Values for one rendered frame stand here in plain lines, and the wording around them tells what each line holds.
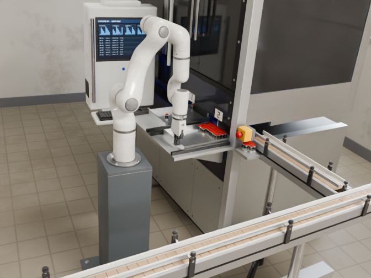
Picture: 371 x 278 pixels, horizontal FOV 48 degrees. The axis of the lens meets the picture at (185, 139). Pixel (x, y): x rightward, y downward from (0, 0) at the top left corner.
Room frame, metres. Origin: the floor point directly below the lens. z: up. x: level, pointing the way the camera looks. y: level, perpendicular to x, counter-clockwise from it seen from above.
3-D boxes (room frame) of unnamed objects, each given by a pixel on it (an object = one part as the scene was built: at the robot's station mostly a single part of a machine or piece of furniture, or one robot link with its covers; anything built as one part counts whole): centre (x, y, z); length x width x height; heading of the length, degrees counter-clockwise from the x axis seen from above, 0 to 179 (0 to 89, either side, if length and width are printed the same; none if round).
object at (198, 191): (3.41, -0.19, 0.44); 2.06 x 1.00 x 0.88; 31
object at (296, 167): (2.06, -0.62, 0.92); 0.69 x 0.15 x 0.16; 31
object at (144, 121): (2.50, 0.03, 0.87); 0.70 x 0.48 x 0.02; 31
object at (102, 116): (2.83, 0.46, 0.82); 0.40 x 0.14 x 0.02; 115
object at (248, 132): (2.24, -0.35, 0.99); 0.08 x 0.07 x 0.07; 121
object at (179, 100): (2.21, 0.05, 1.17); 0.09 x 0.08 x 0.13; 29
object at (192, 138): (2.36, -0.07, 0.90); 0.34 x 0.26 x 0.04; 122
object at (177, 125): (2.21, 0.05, 1.03); 0.10 x 0.07 x 0.11; 31
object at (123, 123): (2.08, 0.35, 1.16); 0.19 x 0.12 x 0.24; 29
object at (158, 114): (2.68, 0.06, 0.90); 0.34 x 0.26 x 0.04; 121
